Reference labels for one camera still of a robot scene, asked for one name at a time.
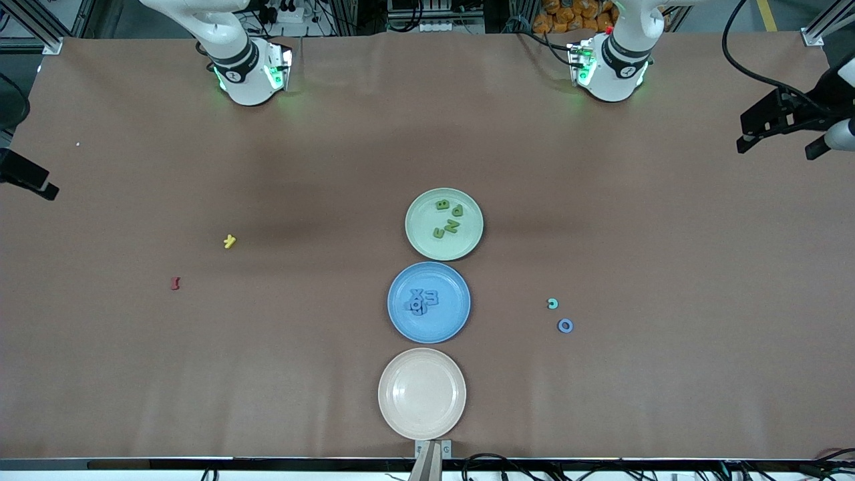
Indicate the grey power strip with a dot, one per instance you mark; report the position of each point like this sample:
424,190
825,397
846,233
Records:
437,27

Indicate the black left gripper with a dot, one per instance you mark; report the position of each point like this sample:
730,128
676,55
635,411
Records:
823,105

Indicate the green letter N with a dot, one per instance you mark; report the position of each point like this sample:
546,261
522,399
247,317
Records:
451,227

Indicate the blue letter X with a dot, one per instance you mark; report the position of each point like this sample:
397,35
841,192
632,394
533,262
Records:
419,293

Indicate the white power strip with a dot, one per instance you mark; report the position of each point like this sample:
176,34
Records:
290,13

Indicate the periwinkle letter O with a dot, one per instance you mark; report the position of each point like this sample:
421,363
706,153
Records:
560,326

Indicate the yellow letter K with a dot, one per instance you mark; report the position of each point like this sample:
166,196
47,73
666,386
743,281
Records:
229,241

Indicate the blue plate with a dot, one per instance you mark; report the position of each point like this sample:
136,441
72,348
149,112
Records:
447,324

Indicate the beige plate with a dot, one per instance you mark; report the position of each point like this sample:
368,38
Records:
422,394

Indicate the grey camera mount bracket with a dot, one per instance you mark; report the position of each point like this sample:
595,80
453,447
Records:
433,451

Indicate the brown table cloth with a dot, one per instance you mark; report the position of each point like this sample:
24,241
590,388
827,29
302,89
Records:
334,167

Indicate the black table edge rail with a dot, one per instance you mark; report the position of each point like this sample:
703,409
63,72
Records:
200,463

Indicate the blue letter a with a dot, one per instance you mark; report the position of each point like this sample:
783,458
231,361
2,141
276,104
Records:
413,306

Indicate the blue letter E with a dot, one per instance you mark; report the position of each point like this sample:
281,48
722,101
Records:
433,298

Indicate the bag of oranges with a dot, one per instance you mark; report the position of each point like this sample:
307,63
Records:
568,13

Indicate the light green plate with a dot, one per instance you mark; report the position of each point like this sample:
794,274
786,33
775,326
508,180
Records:
424,214

